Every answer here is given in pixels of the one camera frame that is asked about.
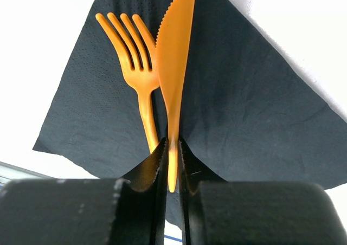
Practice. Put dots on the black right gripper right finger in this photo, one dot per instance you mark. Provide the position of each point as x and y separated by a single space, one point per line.
216 211

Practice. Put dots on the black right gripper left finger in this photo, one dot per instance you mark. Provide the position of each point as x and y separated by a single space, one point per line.
126 210

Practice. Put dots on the orange plastic fork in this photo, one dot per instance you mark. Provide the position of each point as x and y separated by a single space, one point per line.
135 48

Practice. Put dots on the orange plastic knife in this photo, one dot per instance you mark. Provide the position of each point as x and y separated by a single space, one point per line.
172 47

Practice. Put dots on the dark navy paper napkin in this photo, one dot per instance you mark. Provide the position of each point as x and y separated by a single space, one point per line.
245 113

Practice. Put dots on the aluminium frame rail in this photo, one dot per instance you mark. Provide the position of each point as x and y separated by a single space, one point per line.
10 172

